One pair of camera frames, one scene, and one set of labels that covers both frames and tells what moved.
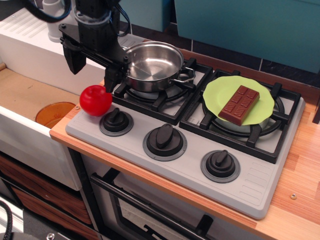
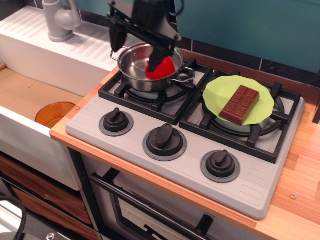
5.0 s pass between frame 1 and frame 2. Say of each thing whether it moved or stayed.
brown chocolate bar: stayed
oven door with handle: stayed
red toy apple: moved
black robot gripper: moved
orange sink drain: stayed
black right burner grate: stayed
